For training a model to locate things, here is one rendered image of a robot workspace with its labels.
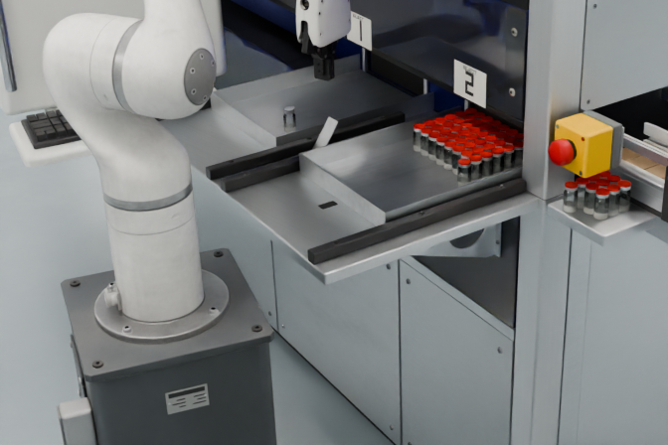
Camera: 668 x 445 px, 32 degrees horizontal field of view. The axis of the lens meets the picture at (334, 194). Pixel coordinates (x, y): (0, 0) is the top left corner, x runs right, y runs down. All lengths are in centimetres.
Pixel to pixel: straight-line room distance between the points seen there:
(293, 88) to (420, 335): 55
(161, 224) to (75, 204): 237
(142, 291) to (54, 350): 160
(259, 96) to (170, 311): 77
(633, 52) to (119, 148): 83
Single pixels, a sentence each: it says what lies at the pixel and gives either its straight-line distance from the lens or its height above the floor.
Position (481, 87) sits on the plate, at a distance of 190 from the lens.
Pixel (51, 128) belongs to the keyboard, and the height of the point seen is 83.
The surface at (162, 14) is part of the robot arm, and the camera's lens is 142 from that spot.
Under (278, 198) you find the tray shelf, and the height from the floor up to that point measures 88.
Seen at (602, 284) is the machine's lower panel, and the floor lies 67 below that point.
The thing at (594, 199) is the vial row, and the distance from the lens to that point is 180.
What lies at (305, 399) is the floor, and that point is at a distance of 286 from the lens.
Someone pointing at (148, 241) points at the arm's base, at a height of 100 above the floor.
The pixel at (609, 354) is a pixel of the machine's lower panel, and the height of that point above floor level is 51.
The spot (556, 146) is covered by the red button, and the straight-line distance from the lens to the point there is 174.
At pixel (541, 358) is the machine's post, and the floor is 57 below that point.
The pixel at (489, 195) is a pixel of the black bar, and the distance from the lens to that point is 183.
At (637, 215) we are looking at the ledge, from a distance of 184.
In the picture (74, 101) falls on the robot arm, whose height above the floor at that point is 119.
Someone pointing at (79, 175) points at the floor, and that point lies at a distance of 409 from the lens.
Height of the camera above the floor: 174
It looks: 27 degrees down
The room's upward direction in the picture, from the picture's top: 2 degrees counter-clockwise
